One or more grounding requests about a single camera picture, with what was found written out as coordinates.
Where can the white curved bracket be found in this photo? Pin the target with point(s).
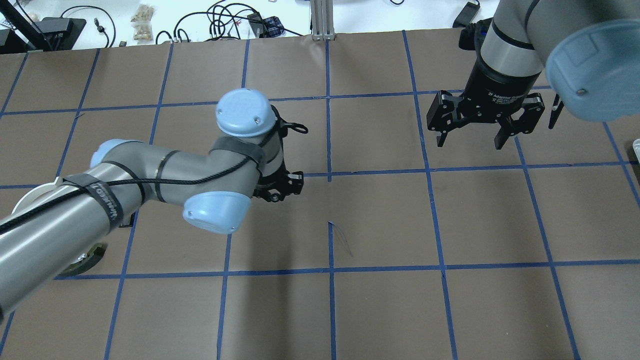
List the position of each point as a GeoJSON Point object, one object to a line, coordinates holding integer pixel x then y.
{"type": "Point", "coordinates": [32, 205]}

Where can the black power adapter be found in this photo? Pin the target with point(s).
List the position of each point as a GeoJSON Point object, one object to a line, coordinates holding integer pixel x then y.
{"type": "Point", "coordinates": [467, 14]}

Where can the black brake pad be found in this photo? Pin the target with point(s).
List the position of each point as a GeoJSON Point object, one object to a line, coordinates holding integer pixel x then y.
{"type": "Point", "coordinates": [128, 222]}

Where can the olive brake shoe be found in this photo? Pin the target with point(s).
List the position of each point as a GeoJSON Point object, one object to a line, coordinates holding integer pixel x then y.
{"type": "Point", "coordinates": [86, 261]}

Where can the aluminium frame post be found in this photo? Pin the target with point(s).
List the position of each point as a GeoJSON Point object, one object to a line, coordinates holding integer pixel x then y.
{"type": "Point", "coordinates": [322, 20]}

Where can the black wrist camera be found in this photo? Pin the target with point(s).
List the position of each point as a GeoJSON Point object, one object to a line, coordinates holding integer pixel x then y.
{"type": "Point", "coordinates": [473, 35]}

